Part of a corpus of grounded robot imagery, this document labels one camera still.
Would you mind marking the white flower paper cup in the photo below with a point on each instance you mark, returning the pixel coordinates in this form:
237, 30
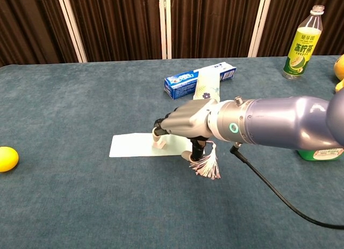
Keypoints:
205, 82

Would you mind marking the pink white bookmark tassel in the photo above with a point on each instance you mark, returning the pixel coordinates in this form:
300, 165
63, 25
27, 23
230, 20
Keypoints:
209, 168

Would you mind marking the yellow plush toy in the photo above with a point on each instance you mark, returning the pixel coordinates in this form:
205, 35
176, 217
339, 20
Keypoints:
340, 68

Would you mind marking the blue toothpaste box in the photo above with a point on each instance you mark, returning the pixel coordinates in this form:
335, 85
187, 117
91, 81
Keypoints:
178, 85

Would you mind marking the green box yellow lid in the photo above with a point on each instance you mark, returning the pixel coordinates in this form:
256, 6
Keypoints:
319, 155

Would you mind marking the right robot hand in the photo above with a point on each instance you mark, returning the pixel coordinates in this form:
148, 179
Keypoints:
188, 120

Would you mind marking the lemon tea plastic bottle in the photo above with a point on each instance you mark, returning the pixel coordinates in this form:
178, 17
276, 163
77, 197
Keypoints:
301, 52

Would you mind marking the white paper bookmark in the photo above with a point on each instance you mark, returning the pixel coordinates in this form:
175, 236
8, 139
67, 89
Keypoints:
131, 145

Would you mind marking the yellow ball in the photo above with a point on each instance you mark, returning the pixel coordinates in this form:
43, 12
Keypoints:
8, 159

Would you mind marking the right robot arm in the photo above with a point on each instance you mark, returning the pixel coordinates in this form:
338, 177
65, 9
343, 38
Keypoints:
282, 122

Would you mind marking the brown folding screen panel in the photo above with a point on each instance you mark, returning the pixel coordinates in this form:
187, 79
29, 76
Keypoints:
212, 23
115, 23
29, 25
290, 17

